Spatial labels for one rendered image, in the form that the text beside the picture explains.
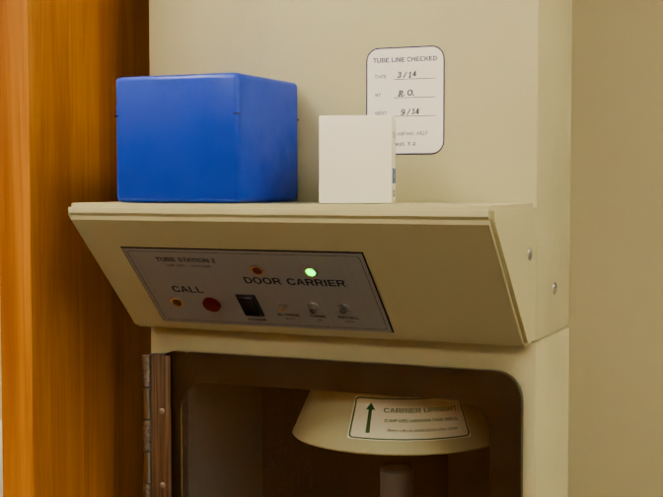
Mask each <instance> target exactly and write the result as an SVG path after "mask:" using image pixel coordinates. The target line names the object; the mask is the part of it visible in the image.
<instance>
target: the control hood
mask: <svg viewBox="0 0 663 497"><path fill-rule="evenodd" d="M532 205H533V203H444V202H393V203H320V202H253V203H161V202H120V201H118V202H78V203H71V206H72V207H68V215H69V217H70V219H71V220H72V222H73V224H74V225H75V227H76V229H77V230H78V232H79V234H80V235H81V237H82V238H83V240H84V242H85V243H86V245H87V247H88V248H89V250H90V251H91V253H92V255H93V256H94V258H95V260H96V261H97V263H98V264H99V266H100V268H101V269H102V271H103V273H104V274H105V276H106V277H107V279H108V281H109V282H110V284H111V285H112V287H113V289H114V290H115V292H116V293H117V295H118V297H119V298H120V300H121V301H122V303H123V305H124V306H125V308H126V310H127V311H128V313H129V314H130V316H131V318H132V319H133V321H134V323H135V324H138V325H139V326H149V327H167V328H186V329H205V330H224V331H242V332H261V333H280V334H299V335H317V336H336V337H355V338H374V339H393V340H411V341H430V342H449V343H468V344H486V345H505V346H524V347H525V346H527V345H529V344H531V341H533V340H535V339H536V231H537V207H532ZM121 247H141V248H184V249H268V250H310V251H353V252H363V254H364V256H365V259H366V261H367V264H368V266H369V269H370V272H371V274H372V277H373V279H374V282H375V284H376V287H377V290H378V292H379V295H380V297H381V300H382V302H383V305H384V308H385V310H386V313H387V315H388V318H389V320H390V323H391V325H392V328H393V331H394V332H378V331H358V330H339V329H319V328H300V327H280V326H260V325H240V324H221V323H201V322H181V321H164V320H163V319H162V317H161V315H160V314H159V312H158V310H157V308H156V307H155V305H154V303H153V302H152V300H151V298H150V297H149V295H148V293H147V291H146V290H145V288H144V286H143V285H142V283H141V281H140V280H139V278H138V276H137V274H136V273H135V271H134V269H133V268H132V266H131V264H130V263H129V261H128V259H127V257H126V256H125V254H124V252H123V251H122V249H121Z"/></svg>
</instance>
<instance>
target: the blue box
mask: <svg viewBox="0 0 663 497"><path fill-rule="evenodd" d="M114 117H116V168H117V199H118V201H120V202H161V203H253V202H283V201H295V200H296V199H297V196H298V154H297V121H299V119H297V85H296V84H295V83H291V82H286V81H280V80H274V79H269V78H263V77H258V76H253V75H247V74H241V73H211V74H186V75H162V76H137V77H120V78H118V79H117V80H116V115H115V116H114Z"/></svg>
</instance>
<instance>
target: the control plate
mask: <svg viewBox="0 0 663 497"><path fill-rule="evenodd" d="M121 249H122V251H123V252H124V254H125V256H126V257H127V259H128V261H129V263H130V264H131V266H132V268H133V269H134V271H135V273H136V274H137V276H138V278H139V280H140V281H141V283H142V285H143V286H144V288H145V290H146V291H147V293H148V295H149V297H150V298H151V300H152V302H153V303H154V305H155V307H156V308H157V310H158V312H159V314H160V315H161V317H162V319H163V320H164V321H181V322H201V323H221V324H240V325H260V326H280V327H300V328H319V329H339V330H358V331H378V332H394V331H393V328H392V325H391V323H390V320H389V318H388V315H387V313H386V310H385V308H384V305H383V302H382V300H381V297H380V295H379V292H378V290H377V287H376V284H375V282H374V279H373V277H372V274H371V272H370V269H369V266H368V264H367V261H366V259H365V256H364V254H363V252H353V251H310V250H268V249H225V248H141V247H121ZM253 265H257V266H259V267H261V268H262V269H263V271H264V274H263V275H255V274H253V273H251V271H250V268H251V266H253ZM305 267H313V268H315V269H316V270H317V271H318V276H317V277H309V276H307V275H306V274H305V273H304V268H305ZM236 294H238V295H255V296H256V298H257V300H258V303H259V305H260V307H261V309H262V311H263V313H264V317H254V316H246V315H245V313H244V311H243V309H242V307H241V305H240V303H239V302H238V300H237V298H236ZM172 298H179V299H181V300H182V301H183V302H184V305H183V306H182V307H177V306H175V305H173V304H172V303H171V299H172ZM205 298H213V299H215V300H217V301H218V302H219V303H220V304H221V308H220V310H219V311H218V312H210V311H208V310H206V309H205V308H204V307H203V305H202V302H203V300H204V299H205ZM280 301H283V302H286V303H288V305H289V307H290V308H289V309H287V310H285V311H284V312H282V311H280V310H279V307H278V305H277V303H278V302H280ZM311 302H313V303H316V304H318V305H319V307H320V309H319V310H317V311H315V312H314V313H311V312H310V311H309V308H308V305H307V304H309V303H311ZM339 304H346V305H348V306H349V307H350V311H349V312H346V313H345V314H344V315H343V314H341V313H340V312H339V308H338V306H337V305H339Z"/></svg>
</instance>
